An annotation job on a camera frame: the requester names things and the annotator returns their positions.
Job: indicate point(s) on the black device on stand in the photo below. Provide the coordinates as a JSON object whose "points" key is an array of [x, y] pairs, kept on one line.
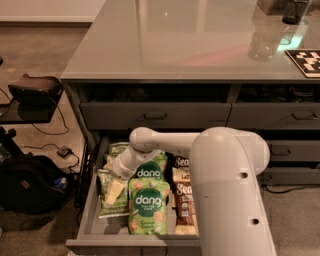
{"points": [[35, 91]]}

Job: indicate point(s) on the grey drawer cabinet counter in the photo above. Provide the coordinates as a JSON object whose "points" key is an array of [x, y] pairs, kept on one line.
{"points": [[215, 51]]}

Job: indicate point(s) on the middle green Dang chip bag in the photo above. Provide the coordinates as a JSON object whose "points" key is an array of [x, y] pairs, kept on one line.
{"points": [[154, 168]]}

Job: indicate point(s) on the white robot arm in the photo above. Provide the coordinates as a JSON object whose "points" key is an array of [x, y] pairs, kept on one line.
{"points": [[224, 164]]}

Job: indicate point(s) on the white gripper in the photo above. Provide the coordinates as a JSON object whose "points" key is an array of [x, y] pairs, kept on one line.
{"points": [[120, 170]]}

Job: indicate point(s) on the green dang chip bag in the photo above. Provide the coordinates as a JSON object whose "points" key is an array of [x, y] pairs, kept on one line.
{"points": [[154, 168], [147, 206]]}

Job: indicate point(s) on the dark glass cup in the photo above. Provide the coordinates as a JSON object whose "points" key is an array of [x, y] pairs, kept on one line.
{"points": [[294, 11]]}

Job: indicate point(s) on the grey middle right drawer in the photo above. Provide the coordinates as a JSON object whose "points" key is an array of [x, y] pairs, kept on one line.
{"points": [[294, 150]]}

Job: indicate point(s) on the black backpack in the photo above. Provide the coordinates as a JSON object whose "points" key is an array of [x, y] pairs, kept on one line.
{"points": [[33, 185]]}

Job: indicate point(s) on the front green Dang chip bag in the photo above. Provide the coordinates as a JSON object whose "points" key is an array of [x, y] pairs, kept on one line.
{"points": [[147, 206]]}

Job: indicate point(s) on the grey top left drawer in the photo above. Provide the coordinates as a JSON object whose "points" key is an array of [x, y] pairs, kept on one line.
{"points": [[159, 115]]}

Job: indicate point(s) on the grey top right drawer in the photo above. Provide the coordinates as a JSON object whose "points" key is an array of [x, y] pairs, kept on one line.
{"points": [[275, 116]]}

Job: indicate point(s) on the open grey middle drawer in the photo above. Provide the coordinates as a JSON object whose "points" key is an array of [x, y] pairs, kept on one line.
{"points": [[110, 236]]}

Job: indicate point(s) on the grey bottom right drawer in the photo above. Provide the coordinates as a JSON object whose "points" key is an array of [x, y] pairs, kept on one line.
{"points": [[290, 176]]}

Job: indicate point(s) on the green kettle chip bag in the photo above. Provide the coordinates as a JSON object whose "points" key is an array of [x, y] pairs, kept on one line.
{"points": [[117, 148], [120, 207], [109, 157]]}

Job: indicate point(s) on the brown sea salt bag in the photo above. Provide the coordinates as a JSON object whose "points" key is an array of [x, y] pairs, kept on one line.
{"points": [[180, 162], [186, 221]]}

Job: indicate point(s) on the black power adapter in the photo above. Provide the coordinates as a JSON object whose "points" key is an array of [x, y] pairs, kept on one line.
{"points": [[64, 151]]}

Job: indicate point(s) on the back brown Sea Salt bag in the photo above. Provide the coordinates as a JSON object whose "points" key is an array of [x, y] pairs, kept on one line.
{"points": [[180, 162]]}

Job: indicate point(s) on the front brown Sea Salt bag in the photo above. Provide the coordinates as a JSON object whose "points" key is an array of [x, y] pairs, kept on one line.
{"points": [[186, 221]]}

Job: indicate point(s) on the checkered calibration board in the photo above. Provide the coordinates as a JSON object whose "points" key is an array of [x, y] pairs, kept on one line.
{"points": [[307, 60]]}

